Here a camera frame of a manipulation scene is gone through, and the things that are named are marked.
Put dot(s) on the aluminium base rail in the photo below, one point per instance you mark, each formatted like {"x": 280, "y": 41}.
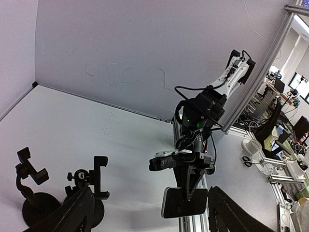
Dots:
{"x": 191, "y": 165}

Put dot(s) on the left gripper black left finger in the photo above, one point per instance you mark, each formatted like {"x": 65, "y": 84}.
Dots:
{"x": 76, "y": 213}

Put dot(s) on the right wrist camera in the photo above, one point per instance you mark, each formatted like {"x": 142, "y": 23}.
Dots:
{"x": 170, "y": 159}

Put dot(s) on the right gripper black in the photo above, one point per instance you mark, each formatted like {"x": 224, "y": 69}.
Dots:
{"x": 197, "y": 117}

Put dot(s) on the cluttered lab workbench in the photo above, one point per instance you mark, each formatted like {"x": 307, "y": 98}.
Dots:
{"x": 263, "y": 114}

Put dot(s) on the black scissors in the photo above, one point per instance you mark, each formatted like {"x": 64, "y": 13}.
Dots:
{"x": 246, "y": 161}

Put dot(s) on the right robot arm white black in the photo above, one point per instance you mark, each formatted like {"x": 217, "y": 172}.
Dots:
{"x": 236, "y": 73}

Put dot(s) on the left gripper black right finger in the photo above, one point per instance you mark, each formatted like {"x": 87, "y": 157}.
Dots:
{"x": 225, "y": 215}

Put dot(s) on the black phone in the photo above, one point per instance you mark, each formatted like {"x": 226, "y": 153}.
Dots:
{"x": 174, "y": 205}

